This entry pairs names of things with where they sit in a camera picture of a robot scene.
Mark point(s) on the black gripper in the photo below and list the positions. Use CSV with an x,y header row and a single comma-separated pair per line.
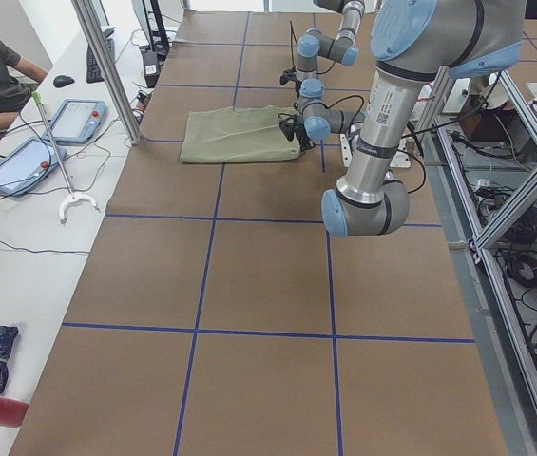
x,y
302,138

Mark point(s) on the sage green long-sleeve shirt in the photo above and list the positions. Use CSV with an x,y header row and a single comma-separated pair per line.
x,y
237,135

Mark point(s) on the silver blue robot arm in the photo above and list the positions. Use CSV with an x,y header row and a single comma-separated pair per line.
x,y
410,41
341,49

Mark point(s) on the black power adapter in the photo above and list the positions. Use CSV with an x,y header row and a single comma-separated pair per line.
x,y
151,68

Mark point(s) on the brown box on floor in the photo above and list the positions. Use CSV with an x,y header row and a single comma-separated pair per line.
x,y
483,125

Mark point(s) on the black keyboard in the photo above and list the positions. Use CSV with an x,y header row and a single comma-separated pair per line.
x,y
93,70

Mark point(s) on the upper blue teach pendant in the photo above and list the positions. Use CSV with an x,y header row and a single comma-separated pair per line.
x,y
76,121

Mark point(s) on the blue teach pendant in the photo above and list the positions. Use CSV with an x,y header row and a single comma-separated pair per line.
x,y
23,168
76,121

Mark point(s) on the white reacher grabber stick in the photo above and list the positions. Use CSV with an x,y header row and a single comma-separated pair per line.
x,y
73,197

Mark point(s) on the black computer mouse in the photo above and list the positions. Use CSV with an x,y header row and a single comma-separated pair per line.
x,y
61,81

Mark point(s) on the lower blue teach pendant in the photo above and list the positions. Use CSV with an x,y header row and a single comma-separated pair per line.
x,y
23,168

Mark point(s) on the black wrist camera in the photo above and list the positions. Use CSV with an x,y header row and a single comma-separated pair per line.
x,y
290,126
288,76

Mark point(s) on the aluminium frame post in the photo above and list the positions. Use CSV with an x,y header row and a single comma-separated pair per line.
x,y
91,28

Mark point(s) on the aluminium frame truss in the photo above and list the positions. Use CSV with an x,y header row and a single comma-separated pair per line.
x,y
491,188

